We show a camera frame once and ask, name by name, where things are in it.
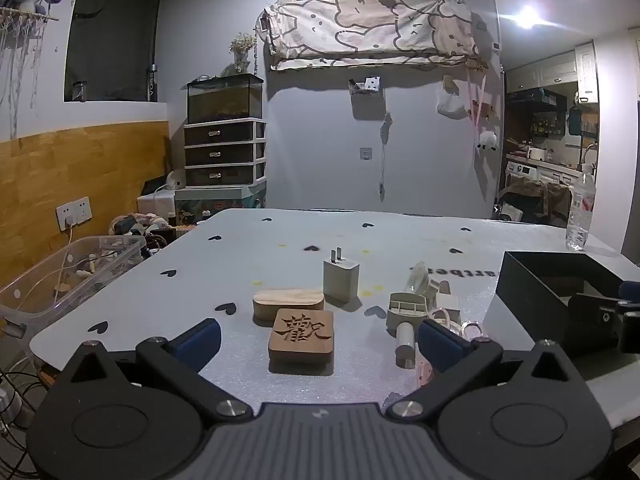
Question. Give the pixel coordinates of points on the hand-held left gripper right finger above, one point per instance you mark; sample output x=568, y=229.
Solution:
x=440, y=345

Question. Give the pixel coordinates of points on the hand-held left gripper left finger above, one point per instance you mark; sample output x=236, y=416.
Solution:
x=200, y=344

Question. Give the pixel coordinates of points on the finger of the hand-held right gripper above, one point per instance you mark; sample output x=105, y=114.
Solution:
x=631, y=291
x=595, y=312

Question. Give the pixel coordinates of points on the beige divided tray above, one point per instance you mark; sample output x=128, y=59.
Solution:
x=406, y=310

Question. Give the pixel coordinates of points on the black box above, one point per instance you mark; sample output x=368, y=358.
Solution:
x=530, y=300

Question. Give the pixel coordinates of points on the plain oval wooden block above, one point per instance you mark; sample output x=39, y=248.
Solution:
x=285, y=299

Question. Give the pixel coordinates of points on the carved wooden block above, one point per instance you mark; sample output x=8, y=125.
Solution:
x=301, y=342

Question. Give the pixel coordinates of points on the white charger plug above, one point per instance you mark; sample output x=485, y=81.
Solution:
x=341, y=277

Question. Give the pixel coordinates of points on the clear plastic piece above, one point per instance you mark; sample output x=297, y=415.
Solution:
x=421, y=277

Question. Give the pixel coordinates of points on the clear water bottle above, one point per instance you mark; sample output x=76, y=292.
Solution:
x=580, y=210

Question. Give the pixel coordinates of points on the grey heart-print table cover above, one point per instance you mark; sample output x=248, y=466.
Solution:
x=250, y=260

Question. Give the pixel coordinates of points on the chair with brown cloth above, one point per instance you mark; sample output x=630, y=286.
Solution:
x=535, y=200

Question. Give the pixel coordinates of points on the pile of plush toys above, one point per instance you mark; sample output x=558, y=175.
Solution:
x=137, y=222

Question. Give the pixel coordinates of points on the white appliance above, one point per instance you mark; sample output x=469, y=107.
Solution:
x=157, y=202

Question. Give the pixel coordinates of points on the clear plastic storage bin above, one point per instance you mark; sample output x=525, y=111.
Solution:
x=55, y=285

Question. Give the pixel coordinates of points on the washing machine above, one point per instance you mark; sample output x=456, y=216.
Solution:
x=520, y=170

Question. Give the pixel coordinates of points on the white drawer unit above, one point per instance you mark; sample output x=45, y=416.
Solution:
x=222, y=152

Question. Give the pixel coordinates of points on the white sheep plush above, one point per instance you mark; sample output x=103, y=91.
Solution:
x=486, y=140

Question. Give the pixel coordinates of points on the white kitchen cabinets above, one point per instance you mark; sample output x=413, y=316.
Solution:
x=555, y=70

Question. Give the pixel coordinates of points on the white hanging bag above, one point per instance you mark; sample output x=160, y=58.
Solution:
x=450, y=102

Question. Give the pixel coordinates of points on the glass fish tank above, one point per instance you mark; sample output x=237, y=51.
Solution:
x=222, y=100

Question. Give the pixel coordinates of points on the dark bottle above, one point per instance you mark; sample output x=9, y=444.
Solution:
x=153, y=85

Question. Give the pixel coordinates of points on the ceiling light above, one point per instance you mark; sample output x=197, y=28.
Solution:
x=526, y=16

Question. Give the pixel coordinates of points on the dried flower vase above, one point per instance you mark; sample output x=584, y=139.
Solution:
x=242, y=50

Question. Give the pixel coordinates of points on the dark window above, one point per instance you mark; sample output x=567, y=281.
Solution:
x=112, y=35

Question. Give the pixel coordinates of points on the printed blanket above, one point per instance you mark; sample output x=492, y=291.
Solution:
x=370, y=25

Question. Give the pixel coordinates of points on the white macrame hanging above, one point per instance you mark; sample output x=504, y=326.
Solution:
x=20, y=50

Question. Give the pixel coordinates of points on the white wall socket panel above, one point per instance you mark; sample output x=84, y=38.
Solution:
x=73, y=212

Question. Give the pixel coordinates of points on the small grey wall socket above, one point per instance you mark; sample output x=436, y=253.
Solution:
x=366, y=153

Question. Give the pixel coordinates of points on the clear wall holder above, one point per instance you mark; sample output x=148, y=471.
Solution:
x=365, y=97

